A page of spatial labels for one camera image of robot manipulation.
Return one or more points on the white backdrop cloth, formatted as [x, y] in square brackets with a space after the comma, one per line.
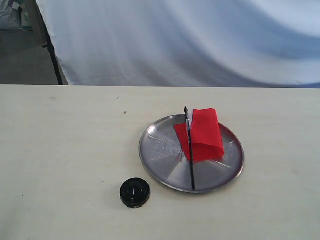
[186, 43]

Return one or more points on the round black flag base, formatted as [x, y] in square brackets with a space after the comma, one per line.
[135, 192]

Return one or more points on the white sack in background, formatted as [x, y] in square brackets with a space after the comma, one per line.
[14, 16]

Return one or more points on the red white flag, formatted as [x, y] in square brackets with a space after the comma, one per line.
[199, 137]

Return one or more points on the round steel plate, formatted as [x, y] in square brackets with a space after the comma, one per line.
[162, 156]

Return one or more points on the black backdrop stand pole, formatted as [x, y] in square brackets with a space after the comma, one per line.
[50, 48]

